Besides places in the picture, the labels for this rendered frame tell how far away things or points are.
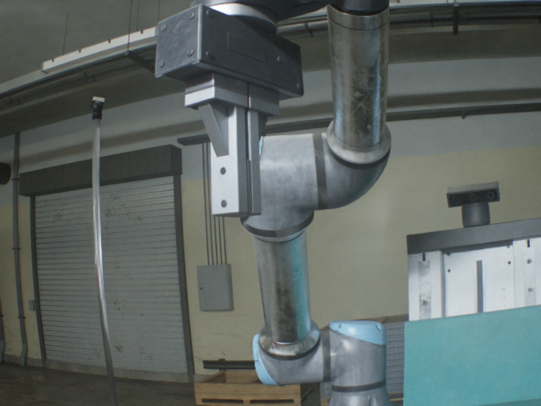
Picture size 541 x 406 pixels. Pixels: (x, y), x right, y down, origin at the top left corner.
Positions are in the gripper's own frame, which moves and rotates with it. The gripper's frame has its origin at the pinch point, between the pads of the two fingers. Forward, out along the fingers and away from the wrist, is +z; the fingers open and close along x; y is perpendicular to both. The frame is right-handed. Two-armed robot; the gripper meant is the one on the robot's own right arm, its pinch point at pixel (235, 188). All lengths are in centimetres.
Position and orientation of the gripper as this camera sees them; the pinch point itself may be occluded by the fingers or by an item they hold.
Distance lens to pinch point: 44.9
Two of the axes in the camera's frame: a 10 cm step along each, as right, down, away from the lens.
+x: -6.2, -0.6, -7.8
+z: 0.3, 9.9, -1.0
